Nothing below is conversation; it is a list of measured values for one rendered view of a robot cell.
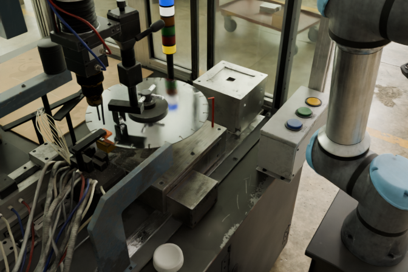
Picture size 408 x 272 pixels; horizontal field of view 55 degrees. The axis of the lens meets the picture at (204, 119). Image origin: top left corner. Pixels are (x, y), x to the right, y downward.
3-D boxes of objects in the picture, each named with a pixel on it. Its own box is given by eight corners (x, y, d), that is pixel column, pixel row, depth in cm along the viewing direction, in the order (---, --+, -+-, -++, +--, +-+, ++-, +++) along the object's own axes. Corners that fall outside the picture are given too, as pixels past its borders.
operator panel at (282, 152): (294, 122, 135) (300, 85, 126) (325, 133, 130) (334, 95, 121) (255, 169, 116) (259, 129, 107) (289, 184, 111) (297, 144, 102)
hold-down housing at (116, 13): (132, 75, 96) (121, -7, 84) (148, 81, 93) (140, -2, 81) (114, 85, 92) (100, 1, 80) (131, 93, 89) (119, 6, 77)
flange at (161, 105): (129, 98, 110) (127, 90, 109) (168, 96, 111) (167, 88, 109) (125, 121, 101) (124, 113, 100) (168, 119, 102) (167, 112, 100)
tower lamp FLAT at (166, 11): (166, 10, 124) (165, 0, 122) (177, 13, 122) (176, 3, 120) (156, 14, 121) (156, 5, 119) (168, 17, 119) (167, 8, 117)
